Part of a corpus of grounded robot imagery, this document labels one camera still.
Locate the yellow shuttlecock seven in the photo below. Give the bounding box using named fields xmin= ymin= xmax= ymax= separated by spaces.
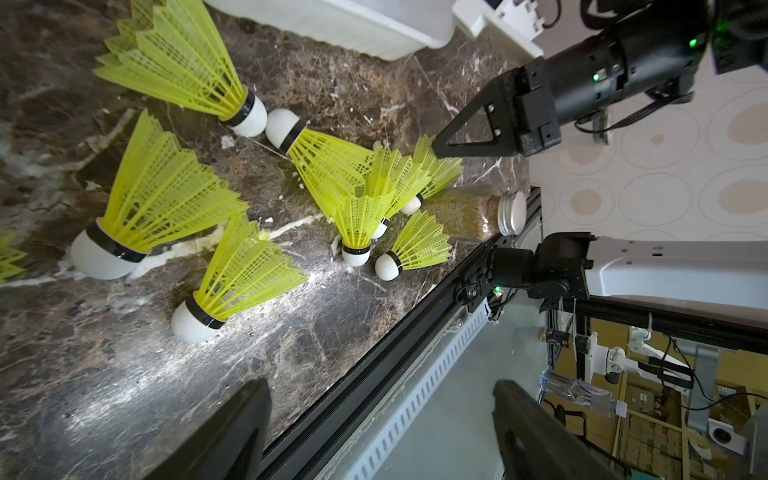
xmin=401 ymin=135 xmax=464 ymax=215

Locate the yellow shuttlecock two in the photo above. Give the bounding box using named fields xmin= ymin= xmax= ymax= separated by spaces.
xmin=94 ymin=1 xmax=268 ymax=137

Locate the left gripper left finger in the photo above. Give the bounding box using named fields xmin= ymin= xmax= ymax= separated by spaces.
xmin=147 ymin=378 xmax=272 ymax=479

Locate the yellow shuttlecock eight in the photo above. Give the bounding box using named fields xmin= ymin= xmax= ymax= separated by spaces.
xmin=375 ymin=211 xmax=452 ymax=281

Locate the yellow shuttlecock three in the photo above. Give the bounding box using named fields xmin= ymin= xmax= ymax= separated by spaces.
xmin=70 ymin=110 xmax=248 ymax=280

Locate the yellow shuttlecock nine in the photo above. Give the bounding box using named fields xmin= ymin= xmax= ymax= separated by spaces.
xmin=0 ymin=230 xmax=27 ymax=284

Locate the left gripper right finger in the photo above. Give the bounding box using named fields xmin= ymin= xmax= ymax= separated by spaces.
xmin=492 ymin=380 xmax=620 ymax=479

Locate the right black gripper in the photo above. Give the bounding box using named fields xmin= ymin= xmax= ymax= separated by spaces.
xmin=432 ymin=23 xmax=707 ymax=158

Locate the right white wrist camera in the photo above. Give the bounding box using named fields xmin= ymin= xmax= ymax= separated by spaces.
xmin=452 ymin=0 xmax=545 ymax=64

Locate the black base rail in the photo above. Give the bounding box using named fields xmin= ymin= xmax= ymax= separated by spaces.
xmin=257 ymin=185 xmax=544 ymax=480

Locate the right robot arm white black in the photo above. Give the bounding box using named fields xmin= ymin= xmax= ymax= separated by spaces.
xmin=433 ymin=1 xmax=767 ymax=353

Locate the yellow shuttlecock five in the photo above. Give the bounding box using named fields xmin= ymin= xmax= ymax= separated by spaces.
xmin=333 ymin=148 xmax=425 ymax=267

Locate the yellow shuttlecock four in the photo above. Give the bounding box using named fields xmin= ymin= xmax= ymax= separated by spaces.
xmin=171 ymin=215 xmax=307 ymax=344

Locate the yellow shuttlecock six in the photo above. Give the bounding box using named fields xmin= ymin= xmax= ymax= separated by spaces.
xmin=266 ymin=108 xmax=373 ymax=219

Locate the white plastic storage box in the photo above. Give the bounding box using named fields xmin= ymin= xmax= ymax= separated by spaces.
xmin=207 ymin=0 xmax=455 ymax=61

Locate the glass spice jar silver lid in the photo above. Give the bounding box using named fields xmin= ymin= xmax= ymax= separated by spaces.
xmin=423 ymin=188 xmax=527 ymax=242

